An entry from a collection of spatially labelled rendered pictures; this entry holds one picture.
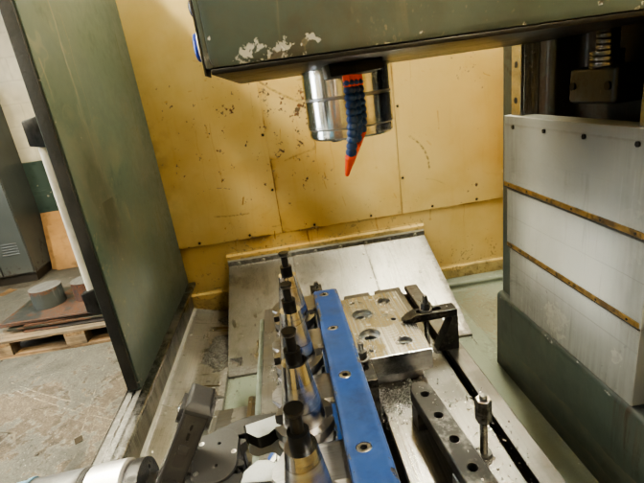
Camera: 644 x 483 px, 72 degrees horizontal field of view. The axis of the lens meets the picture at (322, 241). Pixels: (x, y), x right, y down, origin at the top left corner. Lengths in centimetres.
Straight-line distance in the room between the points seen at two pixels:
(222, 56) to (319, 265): 147
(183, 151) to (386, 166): 85
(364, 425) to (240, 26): 43
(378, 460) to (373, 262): 153
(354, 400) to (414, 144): 156
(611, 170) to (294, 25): 62
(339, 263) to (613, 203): 123
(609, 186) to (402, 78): 116
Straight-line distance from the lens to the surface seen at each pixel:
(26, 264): 559
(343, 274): 187
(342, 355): 57
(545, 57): 116
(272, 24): 53
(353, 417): 48
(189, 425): 47
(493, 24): 59
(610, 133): 92
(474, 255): 219
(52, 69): 129
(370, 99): 79
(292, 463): 36
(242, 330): 176
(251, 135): 186
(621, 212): 92
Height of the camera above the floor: 154
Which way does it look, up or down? 19 degrees down
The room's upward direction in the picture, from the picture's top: 8 degrees counter-clockwise
